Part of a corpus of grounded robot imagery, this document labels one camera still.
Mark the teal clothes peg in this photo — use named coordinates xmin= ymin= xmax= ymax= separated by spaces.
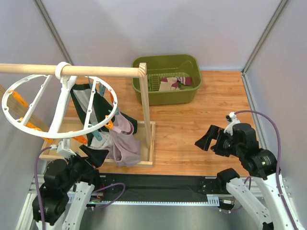
xmin=92 ymin=129 xmax=102 ymax=141

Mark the maroon striped sock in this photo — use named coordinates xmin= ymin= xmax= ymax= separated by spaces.
xmin=160 ymin=76 xmax=193 ymax=91

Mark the white round clip hanger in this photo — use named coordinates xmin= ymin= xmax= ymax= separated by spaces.
xmin=0 ymin=62 xmax=125 ymax=138

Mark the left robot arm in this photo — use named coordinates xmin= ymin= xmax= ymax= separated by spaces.
xmin=32 ymin=145 xmax=109 ymax=230

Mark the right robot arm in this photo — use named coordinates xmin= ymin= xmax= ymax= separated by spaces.
xmin=195 ymin=123 xmax=304 ymax=230

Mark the orange clothes peg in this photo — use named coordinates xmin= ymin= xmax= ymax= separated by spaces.
xmin=72 ymin=135 xmax=88 ymax=145
xmin=105 ymin=120 xmax=114 ymax=130
xmin=9 ymin=90 xmax=28 ymax=108

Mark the white cloth garment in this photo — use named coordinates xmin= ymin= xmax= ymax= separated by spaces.
xmin=90 ymin=131 xmax=113 ymax=150

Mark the lilac pink garment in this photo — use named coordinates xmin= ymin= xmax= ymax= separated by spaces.
xmin=107 ymin=113 xmax=142 ymax=167

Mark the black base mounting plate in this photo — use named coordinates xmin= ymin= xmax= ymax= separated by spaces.
xmin=100 ymin=169 xmax=240 ymax=192

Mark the dark green white garment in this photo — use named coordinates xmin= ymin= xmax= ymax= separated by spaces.
xmin=70 ymin=83 xmax=138 ymax=146

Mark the olive green plastic basin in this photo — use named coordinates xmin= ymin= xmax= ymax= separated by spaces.
xmin=132 ymin=54 xmax=202 ymax=106

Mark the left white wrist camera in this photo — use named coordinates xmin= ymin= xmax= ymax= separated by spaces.
xmin=50 ymin=138 xmax=76 ymax=159

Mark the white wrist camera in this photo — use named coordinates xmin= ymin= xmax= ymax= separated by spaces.
xmin=224 ymin=112 xmax=240 ymax=136
xmin=50 ymin=138 xmax=76 ymax=159

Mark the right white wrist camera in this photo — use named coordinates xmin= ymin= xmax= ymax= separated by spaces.
xmin=224 ymin=112 xmax=240 ymax=136

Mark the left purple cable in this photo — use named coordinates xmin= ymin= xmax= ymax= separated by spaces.
xmin=33 ymin=146 xmax=58 ymax=230

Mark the aluminium frame rail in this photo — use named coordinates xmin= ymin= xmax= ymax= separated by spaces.
xmin=28 ymin=174 xmax=293 ymax=211

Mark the wooden hanging rack frame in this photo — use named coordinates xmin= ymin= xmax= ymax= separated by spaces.
xmin=0 ymin=62 xmax=155 ymax=167

